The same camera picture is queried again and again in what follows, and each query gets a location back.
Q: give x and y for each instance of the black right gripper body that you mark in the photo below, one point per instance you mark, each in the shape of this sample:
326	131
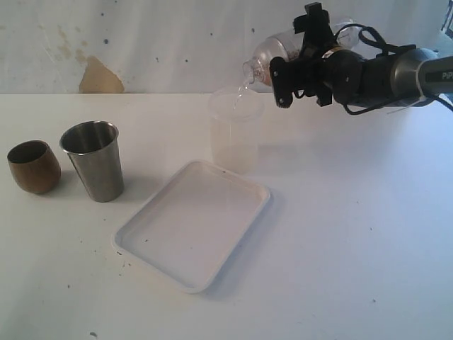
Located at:
314	73

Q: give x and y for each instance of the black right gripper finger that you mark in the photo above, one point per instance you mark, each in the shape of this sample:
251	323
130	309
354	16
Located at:
315	25

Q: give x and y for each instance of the clear plastic measuring cup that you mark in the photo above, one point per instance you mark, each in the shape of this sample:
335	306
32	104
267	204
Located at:
289	44

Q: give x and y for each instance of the stainless steel cup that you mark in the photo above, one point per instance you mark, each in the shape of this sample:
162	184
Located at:
93	150

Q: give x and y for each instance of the brown wooden cup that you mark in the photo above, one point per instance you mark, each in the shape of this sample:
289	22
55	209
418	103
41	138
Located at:
34	166

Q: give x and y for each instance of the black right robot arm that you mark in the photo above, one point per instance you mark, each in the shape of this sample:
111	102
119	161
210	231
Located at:
355	67

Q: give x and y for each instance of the translucent plastic container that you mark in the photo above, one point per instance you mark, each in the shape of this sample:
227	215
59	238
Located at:
235	115

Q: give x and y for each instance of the white plastic tray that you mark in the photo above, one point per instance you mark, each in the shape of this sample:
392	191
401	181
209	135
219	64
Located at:
188	229

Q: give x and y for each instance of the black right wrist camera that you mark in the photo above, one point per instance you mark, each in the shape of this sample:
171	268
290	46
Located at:
286	80

